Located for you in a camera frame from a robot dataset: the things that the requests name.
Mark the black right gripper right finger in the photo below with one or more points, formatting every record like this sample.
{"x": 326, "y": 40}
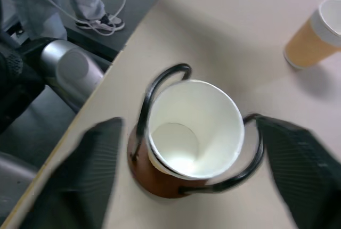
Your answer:
{"x": 306, "y": 175}

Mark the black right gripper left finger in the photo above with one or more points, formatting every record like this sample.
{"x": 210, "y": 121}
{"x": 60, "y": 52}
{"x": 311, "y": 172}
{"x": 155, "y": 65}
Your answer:
{"x": 80, "y": 181}

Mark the white-lined orange paper cup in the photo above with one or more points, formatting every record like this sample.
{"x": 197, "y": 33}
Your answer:
{"x": 202, "y": 122}
{"x": 306, "y": 45}

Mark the black and white sneaker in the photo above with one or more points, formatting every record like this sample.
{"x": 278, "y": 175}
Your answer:
{"x": 106, "y": 22}

